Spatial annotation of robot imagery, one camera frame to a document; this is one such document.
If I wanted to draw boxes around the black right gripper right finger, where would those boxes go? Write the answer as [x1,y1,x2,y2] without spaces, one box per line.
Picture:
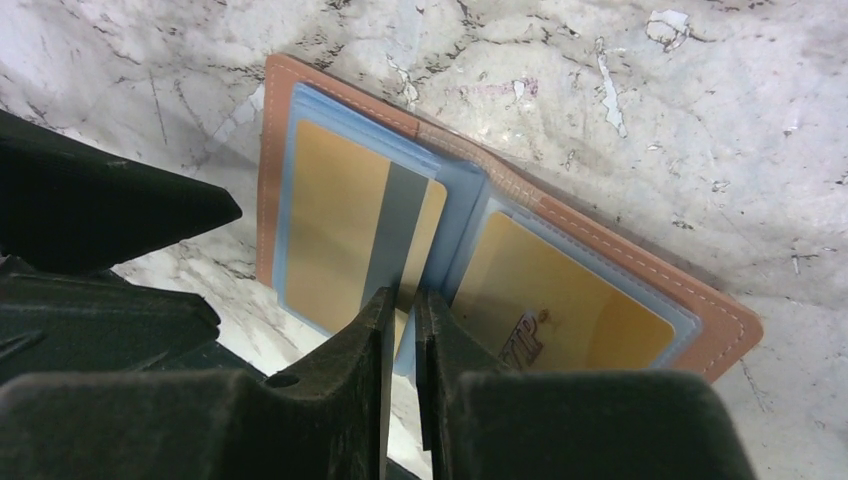
[414,289,755,479]

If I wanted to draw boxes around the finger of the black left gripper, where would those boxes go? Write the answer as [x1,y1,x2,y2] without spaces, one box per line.
[1,112,242,275]
[1,257,264,382]

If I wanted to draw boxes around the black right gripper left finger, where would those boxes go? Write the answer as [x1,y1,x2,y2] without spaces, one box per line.
[1,287,395,479]

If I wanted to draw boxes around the gold vip credit card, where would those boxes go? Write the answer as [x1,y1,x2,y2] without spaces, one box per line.
[452,212,675,371]

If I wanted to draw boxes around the tan leather card holder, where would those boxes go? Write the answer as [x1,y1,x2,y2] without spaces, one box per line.
[256,54,763,382]

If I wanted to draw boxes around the gold card in sleeve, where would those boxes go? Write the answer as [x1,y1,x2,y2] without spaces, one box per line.
[283,120,447,333]

